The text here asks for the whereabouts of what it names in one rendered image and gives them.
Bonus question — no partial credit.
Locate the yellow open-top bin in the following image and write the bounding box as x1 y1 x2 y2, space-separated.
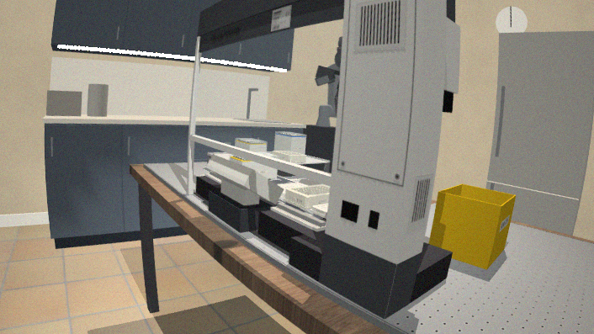
428 184 516 270

